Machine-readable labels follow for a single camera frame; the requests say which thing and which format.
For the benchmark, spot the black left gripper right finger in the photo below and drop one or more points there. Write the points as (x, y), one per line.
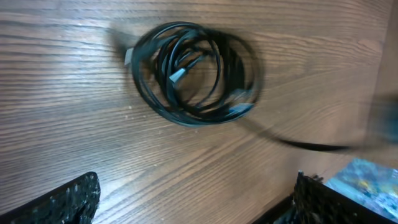
(348, 197)

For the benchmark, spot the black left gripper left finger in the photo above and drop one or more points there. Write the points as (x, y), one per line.
(73, 202)

